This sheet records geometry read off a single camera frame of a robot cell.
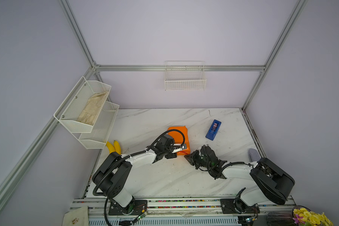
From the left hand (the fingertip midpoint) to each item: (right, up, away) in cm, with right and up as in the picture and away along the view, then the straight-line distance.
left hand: (172, 145), depth 91 cm
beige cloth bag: (-47, -33, -21) cm, 61 cm away
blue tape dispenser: (+30, +10, +10) cm, 33 cm away
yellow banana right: (-37, -1, +2) cm, 37 cm away
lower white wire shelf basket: (-49, +5, -1) cm, 49 cm away
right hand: (+6, -5, -7) cm, 11 cm away
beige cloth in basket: (-46, +20, -14) cm, 52 cm away
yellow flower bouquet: (+49, -20, -40) cm, 66 cm away
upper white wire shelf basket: (-52, +22, -13) cm, 58 cm away
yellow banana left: (-40, -2, -1) cm, 40 cm away
